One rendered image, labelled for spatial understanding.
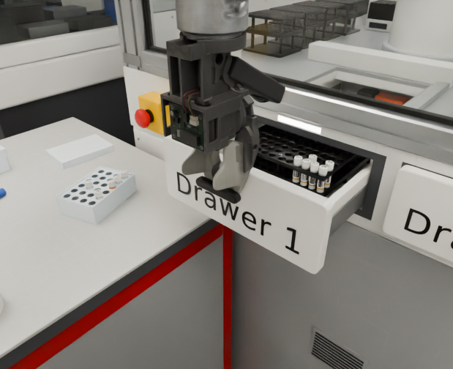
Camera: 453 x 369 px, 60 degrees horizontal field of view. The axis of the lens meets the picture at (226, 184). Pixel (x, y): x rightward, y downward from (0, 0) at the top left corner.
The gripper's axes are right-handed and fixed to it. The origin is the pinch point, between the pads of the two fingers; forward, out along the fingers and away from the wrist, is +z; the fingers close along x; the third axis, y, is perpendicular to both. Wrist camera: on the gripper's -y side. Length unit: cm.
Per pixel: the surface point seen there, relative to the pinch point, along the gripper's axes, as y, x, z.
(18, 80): -7, -80, 4
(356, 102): -18.9, 8.2, -8.5
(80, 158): -2.5, -45.8, 13.3
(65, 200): 9.9, -29.2, 10.8
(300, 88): -18.6, -0.9, -8.5
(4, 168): 11, -55, 14
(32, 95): -9, -80, 9
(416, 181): -15.8, 19.6, -1.1
